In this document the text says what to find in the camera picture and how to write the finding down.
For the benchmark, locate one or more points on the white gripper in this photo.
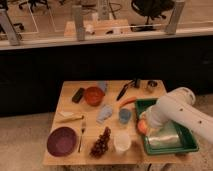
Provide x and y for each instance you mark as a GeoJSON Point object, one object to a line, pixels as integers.
{"type": "Point", "coordinates": [143, 118]}

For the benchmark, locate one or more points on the red yellow apple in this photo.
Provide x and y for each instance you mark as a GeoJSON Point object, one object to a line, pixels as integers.
{"type": "Point", "coordinates": [142, 126]}

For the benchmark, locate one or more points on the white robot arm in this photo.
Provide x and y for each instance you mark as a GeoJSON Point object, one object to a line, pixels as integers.
{"type": "Point", "coordinates": [178, 106]}

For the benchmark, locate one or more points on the blue plastic cup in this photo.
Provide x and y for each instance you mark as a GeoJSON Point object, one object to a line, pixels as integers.
{"type": "Point", "coordinates": [124, 115]}

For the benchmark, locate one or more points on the white paper cup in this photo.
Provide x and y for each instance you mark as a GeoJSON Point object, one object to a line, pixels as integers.
{"type": "Point", "coordinates": [121, 142]}

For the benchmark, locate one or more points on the orange carrot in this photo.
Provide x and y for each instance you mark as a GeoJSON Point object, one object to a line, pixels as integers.
{"type": "Point", "coordinates": [127, 101]}

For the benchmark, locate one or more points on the clear plastic bag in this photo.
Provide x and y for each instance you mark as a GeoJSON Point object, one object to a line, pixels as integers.
{"type": "Point", "coordinates": [165, 137]}

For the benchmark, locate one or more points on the small metal can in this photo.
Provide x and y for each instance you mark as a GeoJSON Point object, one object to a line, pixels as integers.
{"type": "Point", "coordinates": [151, 85]}

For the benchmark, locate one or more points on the small black box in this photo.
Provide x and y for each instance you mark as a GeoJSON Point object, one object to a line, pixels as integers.
{"type": "Point", "coordinates": [137, 83]}

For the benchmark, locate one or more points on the light blue cloth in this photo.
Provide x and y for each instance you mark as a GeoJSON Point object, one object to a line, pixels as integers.
{"type": "Point", "coordinates": [105, 112]}

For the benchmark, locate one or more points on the green plastic tray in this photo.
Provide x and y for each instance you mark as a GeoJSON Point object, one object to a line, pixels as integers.
{"type": "Point", "coordinates": [187, 139]}

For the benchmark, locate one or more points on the blue sponge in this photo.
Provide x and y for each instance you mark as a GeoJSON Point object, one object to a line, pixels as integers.
{"type": "Point", "coordinates": [102, 85]}

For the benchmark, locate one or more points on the red bowl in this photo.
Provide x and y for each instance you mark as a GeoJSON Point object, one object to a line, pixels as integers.
{"type": "Point", "coordinates": [93, 96]}

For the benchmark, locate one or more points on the purple grape bunch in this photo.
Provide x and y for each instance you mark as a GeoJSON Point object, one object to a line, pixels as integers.
{"type": "Point", "coordinates": [100, 147]}

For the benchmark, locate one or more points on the silver fork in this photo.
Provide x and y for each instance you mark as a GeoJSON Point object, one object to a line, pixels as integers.
{"type": "Point", "coordinates": [83, 128]}

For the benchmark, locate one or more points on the black rectangular block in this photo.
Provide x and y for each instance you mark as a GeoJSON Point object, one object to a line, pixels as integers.
{"type": "Point", "coordinates": [78, 95]}

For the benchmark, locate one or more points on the purple plate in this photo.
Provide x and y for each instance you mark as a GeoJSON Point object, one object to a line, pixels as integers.
{"type": "Point", "coordinates": [61, 142]}

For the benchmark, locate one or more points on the black office chair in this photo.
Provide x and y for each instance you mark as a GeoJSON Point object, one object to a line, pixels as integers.
{"type": "Point", "coordinates": [152, 9]}

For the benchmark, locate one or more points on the black handled knife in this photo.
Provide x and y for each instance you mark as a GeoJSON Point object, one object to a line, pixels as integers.
{"type": "Point", "coordinates": [123, 90]}

